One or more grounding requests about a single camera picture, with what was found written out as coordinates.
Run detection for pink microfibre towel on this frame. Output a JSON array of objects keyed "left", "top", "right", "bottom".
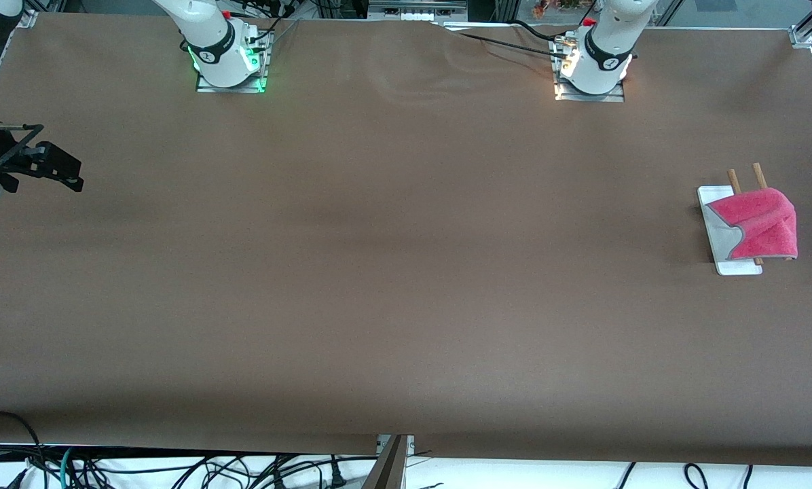
[{"left": 708, "top": 188, "right": 799, "bottom": 261}]

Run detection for white rack base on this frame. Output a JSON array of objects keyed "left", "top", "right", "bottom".
[{"left": 697, "top": 185, "right": 764, "bottom": 276}]

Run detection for table cover sheet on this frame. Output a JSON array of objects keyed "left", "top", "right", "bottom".
[{"left": 0, "top": 12, "right": 812, "bottom": 468}]

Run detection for white power strip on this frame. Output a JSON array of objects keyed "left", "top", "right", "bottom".
[{"left": 369, "top": 0, "right": 468, "bottom": 22}]

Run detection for orange background items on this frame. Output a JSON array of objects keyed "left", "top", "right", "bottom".
[{"left": 531, "top": 0, "right": 601, "bottom": 18}]

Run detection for black arm base cable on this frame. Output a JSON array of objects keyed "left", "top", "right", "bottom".
[{"left": 242, "top": 5, "right": 299, "bottom": 43}]

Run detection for thick black floor cable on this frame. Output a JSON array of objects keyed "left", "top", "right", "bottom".
[{"left": 0, "top": 410, "right": 48, "bottom": 489}]

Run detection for brown table post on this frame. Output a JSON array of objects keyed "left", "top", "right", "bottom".
[{"left": 361, "top": 435, "right": 408, "bottom": 489}]

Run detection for metal post bracket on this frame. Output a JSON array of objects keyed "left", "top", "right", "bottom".
[{"left": 376, "top": 435, "right": 416, "bottom": 458}]

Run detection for black table cable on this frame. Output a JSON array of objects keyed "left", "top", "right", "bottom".
[
  {"left": 506, "top": 19, "right": 568, "bottom": 41},
  {"left": 455, "top": 33, "right": 561, "bottom": 58}
]

